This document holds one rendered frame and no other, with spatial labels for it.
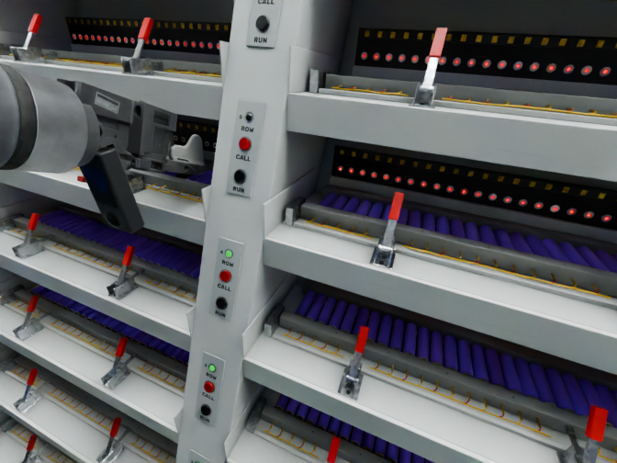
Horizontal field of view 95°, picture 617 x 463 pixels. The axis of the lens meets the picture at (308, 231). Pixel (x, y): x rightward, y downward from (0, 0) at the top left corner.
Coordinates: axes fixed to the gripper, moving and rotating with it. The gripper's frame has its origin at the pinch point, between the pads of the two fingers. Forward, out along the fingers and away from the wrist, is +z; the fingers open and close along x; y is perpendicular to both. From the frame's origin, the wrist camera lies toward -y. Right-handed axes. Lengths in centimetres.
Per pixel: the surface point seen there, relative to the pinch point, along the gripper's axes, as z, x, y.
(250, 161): -6.8, -14.5, 3.0
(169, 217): -6.1, -1.6, -7.7
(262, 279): -4.3, -18.1, -13.5
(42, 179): -6.2, 28.1, -7.6
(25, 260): -5.4, 34.1, -25.2
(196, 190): -1.8, -2.5, -3.3
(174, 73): -2.2, 4.2, 14.2
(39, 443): 1, 39, -79
